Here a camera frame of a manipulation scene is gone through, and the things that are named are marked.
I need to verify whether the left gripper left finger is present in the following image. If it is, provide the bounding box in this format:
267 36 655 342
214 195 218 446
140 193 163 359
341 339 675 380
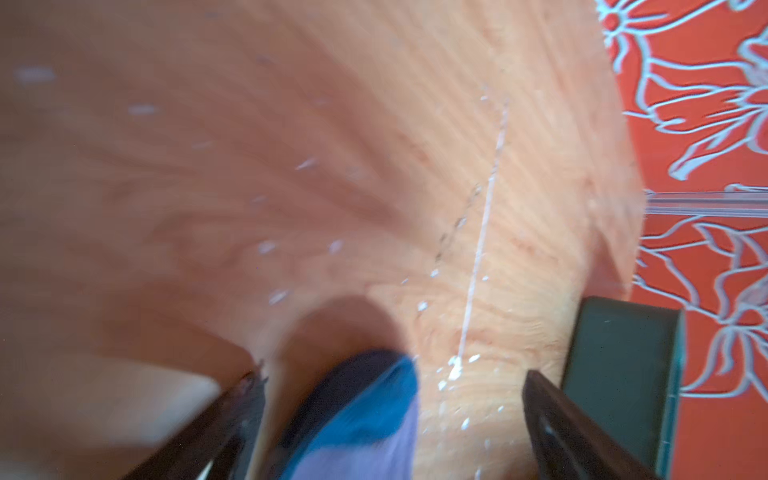
125 370 266 479

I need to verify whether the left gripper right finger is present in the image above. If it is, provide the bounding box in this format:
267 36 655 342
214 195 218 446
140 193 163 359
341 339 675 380
522 370 656 479

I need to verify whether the green compartment tray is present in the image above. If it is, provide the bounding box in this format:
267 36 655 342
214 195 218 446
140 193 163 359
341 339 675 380
561 296 685 479

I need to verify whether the purple sock with yellow cuff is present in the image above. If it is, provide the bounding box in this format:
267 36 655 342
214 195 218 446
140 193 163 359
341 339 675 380
262 349 419 479

